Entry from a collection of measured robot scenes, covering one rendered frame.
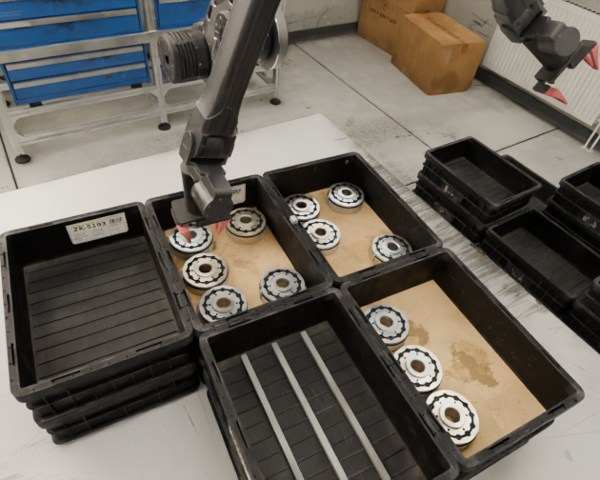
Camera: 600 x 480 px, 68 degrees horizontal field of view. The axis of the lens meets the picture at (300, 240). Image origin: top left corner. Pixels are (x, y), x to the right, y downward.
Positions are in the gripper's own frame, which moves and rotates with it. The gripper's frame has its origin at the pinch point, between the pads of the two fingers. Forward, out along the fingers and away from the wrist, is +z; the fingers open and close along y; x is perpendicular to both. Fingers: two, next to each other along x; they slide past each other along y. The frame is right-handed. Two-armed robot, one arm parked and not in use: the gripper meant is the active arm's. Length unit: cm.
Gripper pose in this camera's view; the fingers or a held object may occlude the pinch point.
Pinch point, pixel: (203, 234)
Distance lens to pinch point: 98.7
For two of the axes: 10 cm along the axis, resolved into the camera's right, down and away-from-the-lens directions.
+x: -4.4, -7.1, 5.5
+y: 8.9, -2.8, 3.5
